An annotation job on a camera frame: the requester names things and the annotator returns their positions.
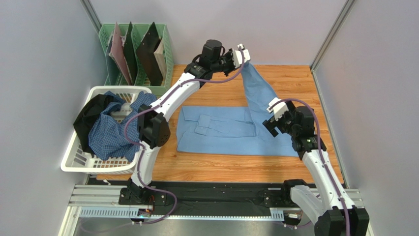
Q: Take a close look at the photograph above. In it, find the green plastic file rack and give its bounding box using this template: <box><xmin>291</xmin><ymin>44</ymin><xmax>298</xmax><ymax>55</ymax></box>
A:
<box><xmin>98</xmin><ymin>23</ymin><xmax>174</xmax><ymax>96</ymax></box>

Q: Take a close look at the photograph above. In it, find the beige board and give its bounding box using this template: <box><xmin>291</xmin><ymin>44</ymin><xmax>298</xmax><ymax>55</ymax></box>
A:
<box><xmin>154</xmin><ymin>39</ymin><xmax>167</xmax><ymax>79</ymax></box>

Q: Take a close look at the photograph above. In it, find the white plastic laundry basket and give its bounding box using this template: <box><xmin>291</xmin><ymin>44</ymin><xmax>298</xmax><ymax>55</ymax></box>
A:
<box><xmin>60</xmin><ymin>86</ymin><xmax>152</xmax><ymax>175</ymax></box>

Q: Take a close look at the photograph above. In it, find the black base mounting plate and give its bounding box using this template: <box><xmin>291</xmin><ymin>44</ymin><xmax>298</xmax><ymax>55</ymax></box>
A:
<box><xmin>119</xmin><ymin>181</ymin><xmax>296</xmax><ymax>216</ymax></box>

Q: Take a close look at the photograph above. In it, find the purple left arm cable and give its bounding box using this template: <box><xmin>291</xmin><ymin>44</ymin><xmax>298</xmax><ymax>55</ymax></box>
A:
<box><xmin>123</xmin><ymin>47</ymin><xmax>246</xmax><ymax>225</ymax></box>

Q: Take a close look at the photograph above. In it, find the corner aluminium profile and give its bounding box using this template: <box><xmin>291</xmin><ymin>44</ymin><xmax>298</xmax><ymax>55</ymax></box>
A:
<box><xmin>80</xmin><ymin>0</ymin><xmax>102</xmax><ymax>33</ymax></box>
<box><xmin>310</xmin><ymin>0</ymin><xmax>357</xmax><ymax>71</ymax></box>

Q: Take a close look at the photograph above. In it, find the pink board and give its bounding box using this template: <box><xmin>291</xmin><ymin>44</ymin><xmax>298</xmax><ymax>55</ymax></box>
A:
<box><xmin>109</xmin><ymin>22</ymin><xmax>132</xmax><ymax>85</ymax></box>

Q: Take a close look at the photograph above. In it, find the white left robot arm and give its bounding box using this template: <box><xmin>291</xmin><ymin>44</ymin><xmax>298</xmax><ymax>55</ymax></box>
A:
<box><xmin>119</xmin><ymin>39</ymin><xmax>250</xmax><ymax>205</ymax></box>

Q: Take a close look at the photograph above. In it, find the black garment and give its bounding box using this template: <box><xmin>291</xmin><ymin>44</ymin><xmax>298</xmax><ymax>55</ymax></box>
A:
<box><xmin>73</xmin><ymin>94</ymin><xmax>114</xmax><ymax>154</ymax></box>

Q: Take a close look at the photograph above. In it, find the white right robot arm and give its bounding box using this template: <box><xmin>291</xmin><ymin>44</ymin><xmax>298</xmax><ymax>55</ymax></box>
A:
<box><xmin>263</xmin><ymin>101</ymin><xmax>370</xmax><ymax>236</ymax></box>

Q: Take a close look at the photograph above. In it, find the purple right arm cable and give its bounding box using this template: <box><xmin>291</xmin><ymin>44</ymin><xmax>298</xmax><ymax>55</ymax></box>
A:
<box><xmin>268</xmin><ymin>98</ymin><xmax>351</xmax><ymax>236</ymax></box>

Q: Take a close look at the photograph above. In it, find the light blue long sleeve shirt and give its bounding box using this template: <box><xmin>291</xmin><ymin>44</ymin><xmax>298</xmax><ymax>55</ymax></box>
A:
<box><xmin>176</xmin><ymin>63</ymin><xmax>298</xmax><ymax>157</ymax></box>

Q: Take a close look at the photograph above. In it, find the blue checkered shirt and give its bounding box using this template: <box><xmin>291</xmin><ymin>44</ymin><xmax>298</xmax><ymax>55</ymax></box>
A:
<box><xmin>88</xmin><ymin>91</ymin><xmax>157</xmax><ymax>162</ymax></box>

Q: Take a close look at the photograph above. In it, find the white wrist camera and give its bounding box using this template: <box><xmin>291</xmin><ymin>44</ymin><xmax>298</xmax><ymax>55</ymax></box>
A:
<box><xmin>267</xmin><ymin>97</ymin><xmax>289</xmax><ymax>120</ymax></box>
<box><xmin>232</xmin><ymin>44</ymin><xmax>251</xmax><ymax>69</ymax></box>

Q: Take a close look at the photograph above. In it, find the right corner aluminium profile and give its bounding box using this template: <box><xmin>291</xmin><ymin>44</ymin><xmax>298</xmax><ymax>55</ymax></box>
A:
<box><xmin>310</xmin><ymin>0</ymin><xmax>357</xmax><ymax>71</ymax></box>

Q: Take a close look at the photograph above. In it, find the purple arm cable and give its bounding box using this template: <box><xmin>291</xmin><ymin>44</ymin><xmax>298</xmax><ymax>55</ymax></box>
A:
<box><xmin>123</xmin><ymin>47</ymin><xmax>246</xmax><ymax>225</ymax></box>
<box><xmin>268</xmin><ymin>98</ymin><xmax>351</xmax><ymax>236</ymax></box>

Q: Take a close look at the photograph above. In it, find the dark green board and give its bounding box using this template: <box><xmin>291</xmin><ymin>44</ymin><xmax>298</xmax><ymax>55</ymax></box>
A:
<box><xmin>123</xmin><ymin>22</ymin><xmax>138</xmax><ymax>85</ymax></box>

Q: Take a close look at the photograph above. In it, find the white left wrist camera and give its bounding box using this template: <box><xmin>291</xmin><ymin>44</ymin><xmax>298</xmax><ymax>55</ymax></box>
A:
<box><xmin>232</xmin><ymin>44</ymin><xmax>251</xmax><ymax>69</ymax></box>

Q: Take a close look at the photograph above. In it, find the left corner aluminium profile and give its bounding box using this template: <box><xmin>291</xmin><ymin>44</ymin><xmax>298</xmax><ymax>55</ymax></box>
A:
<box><xmin>80</xmin><ymin>0</ymin><xmax>102</xmax><ymax>33</ymax></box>

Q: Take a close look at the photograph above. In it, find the black board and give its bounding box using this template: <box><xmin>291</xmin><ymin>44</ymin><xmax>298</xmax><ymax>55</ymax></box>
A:
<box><xmin>136</xmin><ymin>22</ymin><xmax>163</xmax><ymax>86</ymax></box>

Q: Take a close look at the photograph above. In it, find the aluminium frame rail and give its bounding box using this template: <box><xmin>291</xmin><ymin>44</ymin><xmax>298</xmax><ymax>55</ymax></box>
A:
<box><xmin>58</xmin><ymin>184</ymin><xmax>374</xmax><ymax>236</ymax></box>

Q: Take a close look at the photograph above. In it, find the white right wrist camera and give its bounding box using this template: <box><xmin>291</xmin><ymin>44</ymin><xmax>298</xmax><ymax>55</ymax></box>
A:
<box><xmin>267</xmin><ymin>97</ymin><xmax>289</xmax><ymax>120</ymax></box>

